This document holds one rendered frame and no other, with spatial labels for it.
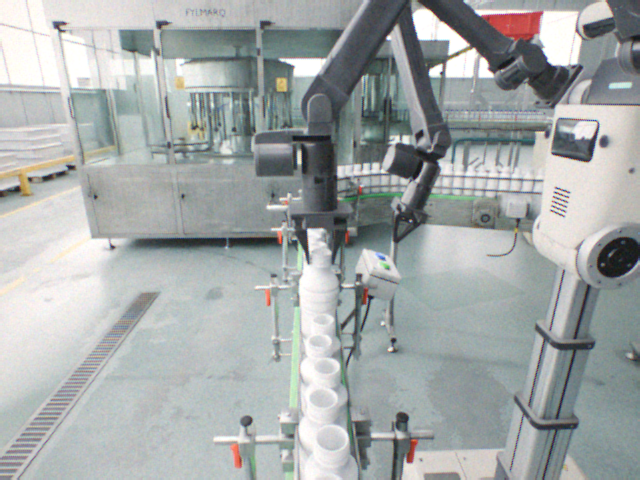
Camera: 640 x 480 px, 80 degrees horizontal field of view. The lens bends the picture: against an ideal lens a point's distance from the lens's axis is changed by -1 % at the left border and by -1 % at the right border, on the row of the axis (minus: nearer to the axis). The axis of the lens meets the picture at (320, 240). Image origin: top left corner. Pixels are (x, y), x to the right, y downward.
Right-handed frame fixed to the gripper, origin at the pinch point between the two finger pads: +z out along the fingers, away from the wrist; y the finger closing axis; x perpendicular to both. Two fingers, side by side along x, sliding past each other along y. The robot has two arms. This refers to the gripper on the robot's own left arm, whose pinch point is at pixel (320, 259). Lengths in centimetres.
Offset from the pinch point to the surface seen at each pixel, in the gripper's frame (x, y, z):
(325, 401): -22.3, -0.2, 10.1
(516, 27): 600, 325, -131
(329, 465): -31.5, -0.3, 10.0
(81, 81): 332, -210, -46
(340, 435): -28.6, 1.1, 9.1
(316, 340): -10.4, -1.1, 9.1
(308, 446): -26.2, -2.5, 13.2
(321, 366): -16.4, -0.5, 9.3
